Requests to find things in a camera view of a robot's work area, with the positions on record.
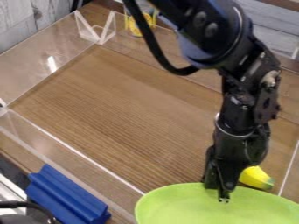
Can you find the clear acrylic corner bracket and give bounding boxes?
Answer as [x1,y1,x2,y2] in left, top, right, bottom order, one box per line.
[75,10,117,46]

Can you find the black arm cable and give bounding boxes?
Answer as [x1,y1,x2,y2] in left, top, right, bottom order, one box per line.
[122,0,201,77]

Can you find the yellow labelled tin can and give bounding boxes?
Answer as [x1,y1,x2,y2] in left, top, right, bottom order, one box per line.
[126,10,157,38]

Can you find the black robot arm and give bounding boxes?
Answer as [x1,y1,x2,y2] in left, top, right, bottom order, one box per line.
[150,0,281,203]

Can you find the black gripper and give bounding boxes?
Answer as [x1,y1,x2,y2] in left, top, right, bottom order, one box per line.
[202,124,272,203]

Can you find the yellow toy banana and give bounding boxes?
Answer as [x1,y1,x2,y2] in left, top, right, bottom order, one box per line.
[240,166,276,190]

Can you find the blue plastic block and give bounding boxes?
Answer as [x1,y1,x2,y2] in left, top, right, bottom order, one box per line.
[26,164,111,224]

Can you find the green plate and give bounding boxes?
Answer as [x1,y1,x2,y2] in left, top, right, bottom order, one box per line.
[135,183,299,224]

